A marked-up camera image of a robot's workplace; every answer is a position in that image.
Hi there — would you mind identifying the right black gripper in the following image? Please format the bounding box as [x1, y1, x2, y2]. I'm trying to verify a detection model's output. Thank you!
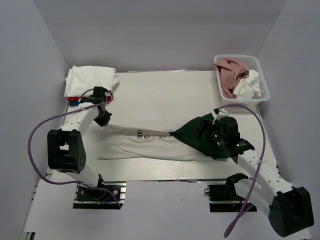
[192, 119, 228, 145]

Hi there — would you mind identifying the white green Charlie Brown t-shirt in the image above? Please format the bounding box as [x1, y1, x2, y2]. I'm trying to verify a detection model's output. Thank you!
[96, 113, 227, 162]

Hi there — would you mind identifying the pink t-shirt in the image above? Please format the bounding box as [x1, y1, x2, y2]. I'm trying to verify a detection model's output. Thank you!
[214, 57, 249, 99]

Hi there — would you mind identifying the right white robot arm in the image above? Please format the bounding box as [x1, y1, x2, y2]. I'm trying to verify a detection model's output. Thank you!
[199, 116, 314, 237]

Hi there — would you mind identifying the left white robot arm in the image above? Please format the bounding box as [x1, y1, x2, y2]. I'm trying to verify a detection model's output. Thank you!
[47, 86, 114, 200]

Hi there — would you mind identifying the folded blue t-shirt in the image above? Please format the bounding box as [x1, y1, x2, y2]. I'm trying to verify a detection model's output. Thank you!
[69, 101, 80, 107]

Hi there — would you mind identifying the folded red t-shirt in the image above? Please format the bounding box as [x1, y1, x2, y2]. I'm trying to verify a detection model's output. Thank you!
[66, 96, 81, 102]

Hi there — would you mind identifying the folded white t-shirt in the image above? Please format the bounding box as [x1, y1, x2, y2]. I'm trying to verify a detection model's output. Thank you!
[64, 65, 120, 98]

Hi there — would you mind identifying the white plastic laundry basket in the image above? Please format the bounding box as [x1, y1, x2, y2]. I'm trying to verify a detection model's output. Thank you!
[214, 54, 270, 107]

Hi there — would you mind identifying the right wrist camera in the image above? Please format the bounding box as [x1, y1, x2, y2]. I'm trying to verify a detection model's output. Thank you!
[212, 108, 229, 125]

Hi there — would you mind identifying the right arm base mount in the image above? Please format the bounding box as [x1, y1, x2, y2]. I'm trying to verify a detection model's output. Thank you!
[203, 184, 245, 213]

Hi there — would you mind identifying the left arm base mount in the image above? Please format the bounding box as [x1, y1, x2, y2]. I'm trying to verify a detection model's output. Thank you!
[73, 182, 127, 210]

